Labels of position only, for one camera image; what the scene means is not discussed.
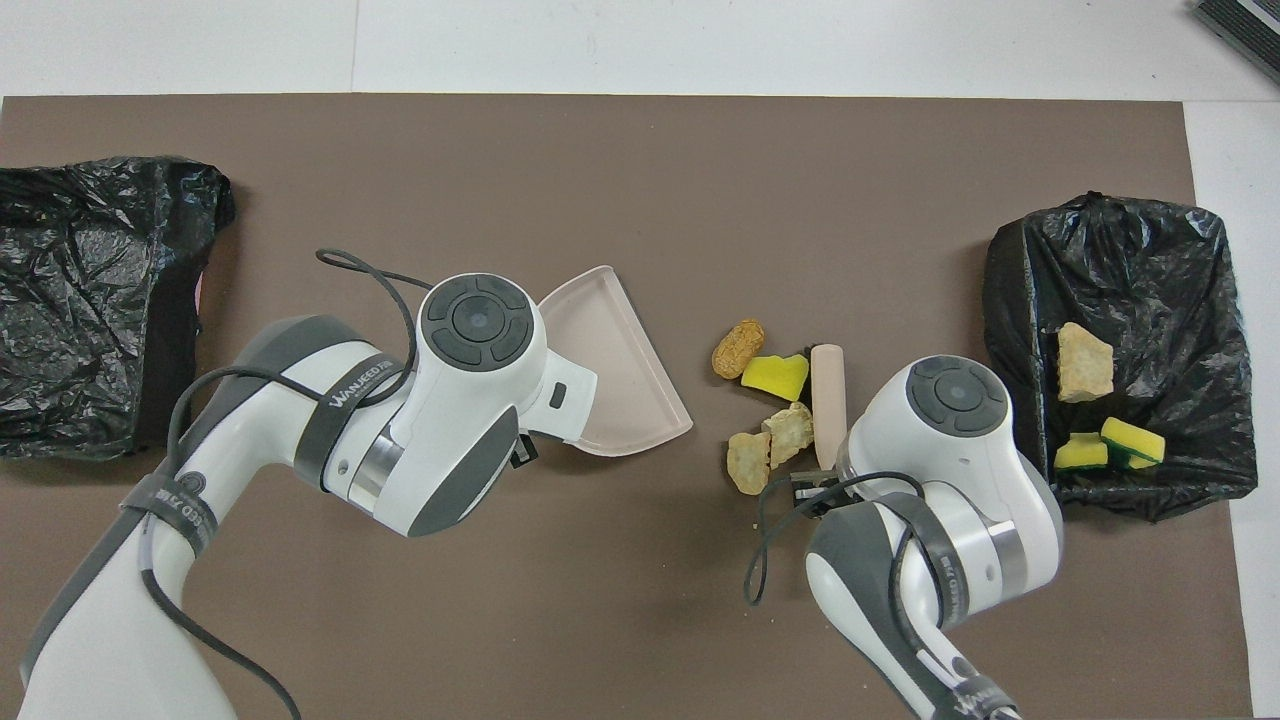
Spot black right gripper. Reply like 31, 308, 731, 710
790, 465, 851, 516

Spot beige hand brush black bristles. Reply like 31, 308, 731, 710
810, 344, 849, 473

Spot yellow rounded sponge piece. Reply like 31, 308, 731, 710
741, 352, 811, 403

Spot beige plastic dustpan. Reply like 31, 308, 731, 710
538, 265, 694, 458

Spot orange-brown oval sponge piece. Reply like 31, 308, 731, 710
712, 319, 767, 381

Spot yellow notched sponge piece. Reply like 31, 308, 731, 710
1054, 432, 1109, 471

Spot large beige sponge chunk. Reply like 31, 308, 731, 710
1058, 322, 1115, 404

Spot yellow wedge sponge piece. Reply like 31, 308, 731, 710
1100, 417, 1167, 469

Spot open bin with black bag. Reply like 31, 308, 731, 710
982, 192, 1259, 523

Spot bag-covered bin with pink rim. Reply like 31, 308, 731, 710
0, 155, 237, 461

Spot brown table mat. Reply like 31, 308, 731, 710
0, 94, 1253, 720

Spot dark ribbed panel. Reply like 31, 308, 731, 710
1195, 0, 1280, 83

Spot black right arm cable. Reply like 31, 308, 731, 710
744, 470, 1021, 720

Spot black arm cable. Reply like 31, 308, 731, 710
140, 248, 421, 720
744, 470, 1021, 720

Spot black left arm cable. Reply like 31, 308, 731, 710
140, 248, 421, 720

